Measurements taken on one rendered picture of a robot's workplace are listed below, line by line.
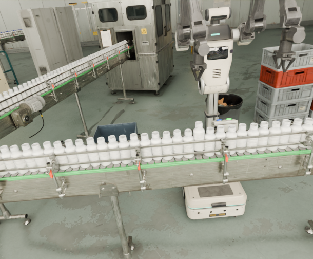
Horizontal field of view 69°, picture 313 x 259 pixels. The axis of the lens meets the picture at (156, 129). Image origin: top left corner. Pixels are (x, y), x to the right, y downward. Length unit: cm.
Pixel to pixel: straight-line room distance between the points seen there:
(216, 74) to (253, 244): 138
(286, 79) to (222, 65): 178
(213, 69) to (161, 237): 145
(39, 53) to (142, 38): 330
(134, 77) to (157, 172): 387
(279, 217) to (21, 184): 206
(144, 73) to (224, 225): 351
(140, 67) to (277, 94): 272
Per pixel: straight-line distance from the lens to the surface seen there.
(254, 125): 132
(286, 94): 349
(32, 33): 706
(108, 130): 186
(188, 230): 220
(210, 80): 173
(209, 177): 135
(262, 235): 227
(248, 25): 168
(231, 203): 215
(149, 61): 479
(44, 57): 702
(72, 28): 807
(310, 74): 360
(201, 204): 207
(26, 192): 153
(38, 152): 136
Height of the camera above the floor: 177
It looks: 29 degrees down
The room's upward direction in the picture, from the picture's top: 5 degrees counter-clockwise
